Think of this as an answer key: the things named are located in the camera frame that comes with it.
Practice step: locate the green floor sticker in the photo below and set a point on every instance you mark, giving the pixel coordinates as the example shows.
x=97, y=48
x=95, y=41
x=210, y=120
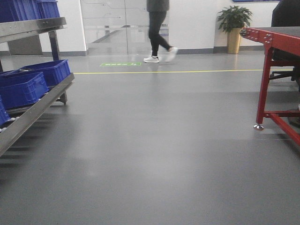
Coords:
x=121, y=64

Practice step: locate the glass door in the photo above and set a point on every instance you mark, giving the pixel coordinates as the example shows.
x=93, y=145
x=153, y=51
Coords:
x=115, y=27

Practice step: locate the walking person dark clothes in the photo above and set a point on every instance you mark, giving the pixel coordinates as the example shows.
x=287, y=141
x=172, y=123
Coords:
x=157, y=10

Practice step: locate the blue crate lower back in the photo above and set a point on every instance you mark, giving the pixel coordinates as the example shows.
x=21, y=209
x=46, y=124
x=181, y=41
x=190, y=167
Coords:
x=54, y=71

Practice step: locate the blue crate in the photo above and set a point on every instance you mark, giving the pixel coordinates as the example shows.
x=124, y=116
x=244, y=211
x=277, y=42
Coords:
x=21, y=90
x=48, y=9
x=54, y=71
x=18, y=10

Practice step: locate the gold plant pot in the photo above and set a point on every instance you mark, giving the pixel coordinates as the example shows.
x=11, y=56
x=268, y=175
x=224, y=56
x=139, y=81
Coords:
x=233, y=41

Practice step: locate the green potted plant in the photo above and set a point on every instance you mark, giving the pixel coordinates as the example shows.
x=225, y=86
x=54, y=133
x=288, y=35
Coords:
x=233, y=17

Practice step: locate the blue crate lower front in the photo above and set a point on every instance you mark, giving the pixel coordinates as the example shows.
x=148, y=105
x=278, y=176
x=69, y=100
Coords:
x=21, y=90

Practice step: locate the blue crate lower edge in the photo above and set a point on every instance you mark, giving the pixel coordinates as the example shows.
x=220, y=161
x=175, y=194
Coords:
x=4, y=116

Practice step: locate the blue crate upper right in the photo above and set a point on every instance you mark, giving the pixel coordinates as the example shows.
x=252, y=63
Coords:
x=48, y=9

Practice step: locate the steel roller rack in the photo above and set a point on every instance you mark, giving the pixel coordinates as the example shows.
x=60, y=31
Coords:
x=27, y=115

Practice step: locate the seated person dark clothes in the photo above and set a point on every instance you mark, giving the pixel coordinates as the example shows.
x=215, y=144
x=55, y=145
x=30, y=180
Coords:
x=286, y=14

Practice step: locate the blue crate upper left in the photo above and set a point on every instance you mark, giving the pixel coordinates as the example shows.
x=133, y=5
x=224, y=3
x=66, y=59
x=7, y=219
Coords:
x=18, y=10

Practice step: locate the red conveyor table frame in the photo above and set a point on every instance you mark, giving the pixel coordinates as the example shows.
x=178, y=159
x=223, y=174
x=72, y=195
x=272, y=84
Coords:
x=286, y=39

